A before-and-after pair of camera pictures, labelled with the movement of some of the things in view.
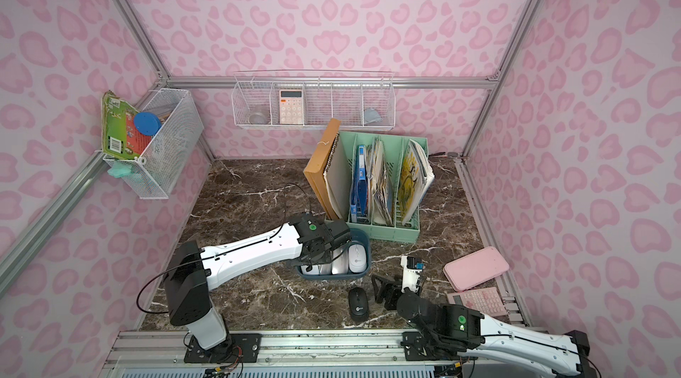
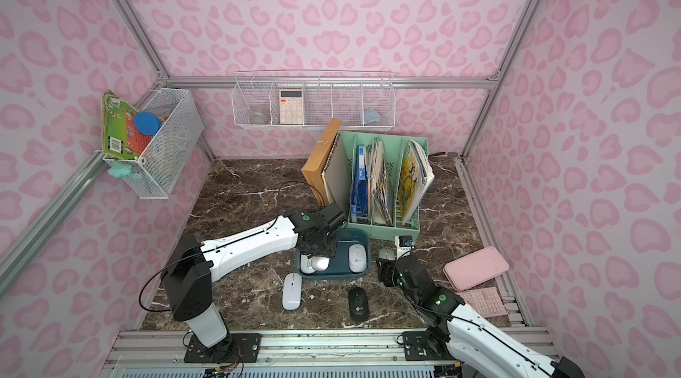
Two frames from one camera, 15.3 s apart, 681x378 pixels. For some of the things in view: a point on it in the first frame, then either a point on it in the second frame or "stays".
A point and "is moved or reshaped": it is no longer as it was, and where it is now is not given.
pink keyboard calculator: x=487 y=301 stays
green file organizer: x=386 y=179 stays
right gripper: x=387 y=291 -> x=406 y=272
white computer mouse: x=316 y=270 -> x=292 y=291
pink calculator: x=291 y=110 stays
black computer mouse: x=358 y=303 stays
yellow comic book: x=416 y=174 stays
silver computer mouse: x=340 y=264 is moved or reshaped
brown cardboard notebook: x=329 y=167 stays
